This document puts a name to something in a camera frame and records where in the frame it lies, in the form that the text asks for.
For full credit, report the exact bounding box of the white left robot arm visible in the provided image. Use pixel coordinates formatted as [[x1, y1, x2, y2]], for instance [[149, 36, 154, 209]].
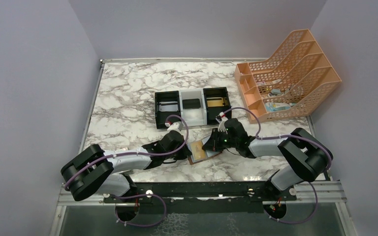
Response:
[[61, 130, 191, 201]]

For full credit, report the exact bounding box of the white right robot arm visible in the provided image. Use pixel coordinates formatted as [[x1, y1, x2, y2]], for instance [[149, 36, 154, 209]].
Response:
[[202, 118, 333, 197]]

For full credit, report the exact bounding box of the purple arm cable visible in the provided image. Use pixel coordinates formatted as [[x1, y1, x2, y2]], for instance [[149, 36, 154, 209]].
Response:
[[64, 115, 189, 228], [220, 107, 334, 225]]

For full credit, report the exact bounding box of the black card in tray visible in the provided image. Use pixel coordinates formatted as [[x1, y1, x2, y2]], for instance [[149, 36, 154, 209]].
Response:
[[182, 98, 201, 109]]

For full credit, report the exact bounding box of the brown leather card holder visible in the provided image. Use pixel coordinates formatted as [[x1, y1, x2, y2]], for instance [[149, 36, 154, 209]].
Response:
[[188, 136, 222, 165]]

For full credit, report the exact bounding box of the gold card in tray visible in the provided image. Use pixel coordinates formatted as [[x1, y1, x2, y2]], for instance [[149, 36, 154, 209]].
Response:
[[207, 99, 225, 108]]

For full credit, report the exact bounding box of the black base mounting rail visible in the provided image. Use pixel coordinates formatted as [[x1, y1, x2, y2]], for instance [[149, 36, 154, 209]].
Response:
[[57, 180, 348, 207]]

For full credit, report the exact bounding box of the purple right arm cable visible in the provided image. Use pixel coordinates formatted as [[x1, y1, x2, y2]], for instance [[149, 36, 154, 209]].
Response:
[[220, 107, 334, 225]]

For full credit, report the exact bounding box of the orange plastic file organizer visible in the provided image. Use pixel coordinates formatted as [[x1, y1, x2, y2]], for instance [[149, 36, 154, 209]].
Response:
[[234, 29, 342, 123]]

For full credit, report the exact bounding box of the gold card in holder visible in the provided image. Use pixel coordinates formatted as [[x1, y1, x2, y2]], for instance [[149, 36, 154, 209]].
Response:
[[190, 141, 208, 163]]

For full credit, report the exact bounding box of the black and white card tray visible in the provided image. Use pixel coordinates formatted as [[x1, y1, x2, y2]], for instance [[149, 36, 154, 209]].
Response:
[[155, 87, 231, 129]]

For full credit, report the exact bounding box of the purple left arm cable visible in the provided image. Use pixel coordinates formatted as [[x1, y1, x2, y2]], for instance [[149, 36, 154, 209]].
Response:
[[64, 115, 189, 228]]

